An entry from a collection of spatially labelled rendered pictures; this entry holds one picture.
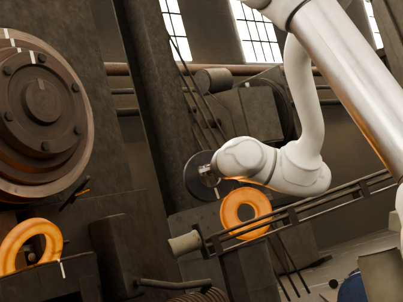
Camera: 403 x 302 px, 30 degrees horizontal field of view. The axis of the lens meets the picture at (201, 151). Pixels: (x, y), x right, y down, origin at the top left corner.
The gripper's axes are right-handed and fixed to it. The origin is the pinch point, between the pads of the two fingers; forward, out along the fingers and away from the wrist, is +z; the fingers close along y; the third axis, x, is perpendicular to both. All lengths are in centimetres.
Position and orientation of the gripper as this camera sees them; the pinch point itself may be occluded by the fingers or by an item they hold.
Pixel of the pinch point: (208, 171)
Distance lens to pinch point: 222.2
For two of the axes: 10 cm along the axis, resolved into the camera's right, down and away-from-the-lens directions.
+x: -2.4, -9.7, 0.7
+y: 9.4, -2.2, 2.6
